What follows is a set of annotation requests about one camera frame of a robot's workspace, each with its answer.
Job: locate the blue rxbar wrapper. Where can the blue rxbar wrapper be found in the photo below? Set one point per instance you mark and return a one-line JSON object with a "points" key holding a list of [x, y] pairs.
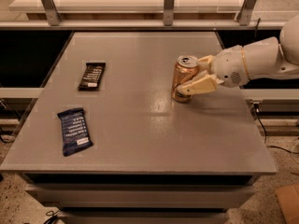
{"points": [[75, 132]]}

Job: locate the metal frame rail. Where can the metal frame rail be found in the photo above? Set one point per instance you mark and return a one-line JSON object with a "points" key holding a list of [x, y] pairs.
{"points": [[137, 14]]}

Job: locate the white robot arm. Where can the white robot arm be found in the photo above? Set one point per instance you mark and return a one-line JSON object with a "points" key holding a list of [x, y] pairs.
{"points": [[274, 58]]}

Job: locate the cardboard box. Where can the cardboard box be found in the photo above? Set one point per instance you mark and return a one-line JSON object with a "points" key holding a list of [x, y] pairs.
{"points": [[288, 199]]}

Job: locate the dark brown chocolate rxbar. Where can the dark brown chocolate rxbar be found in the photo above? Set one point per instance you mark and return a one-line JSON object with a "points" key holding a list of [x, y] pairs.
{"points": [[92, 76]]}

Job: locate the orange soda can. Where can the orange soda can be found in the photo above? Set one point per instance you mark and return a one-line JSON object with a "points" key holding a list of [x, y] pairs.
{"points": [[186, 67]]}

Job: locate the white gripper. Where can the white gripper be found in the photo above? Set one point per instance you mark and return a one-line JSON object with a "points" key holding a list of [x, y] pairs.
{"points": [[229, 66]]}

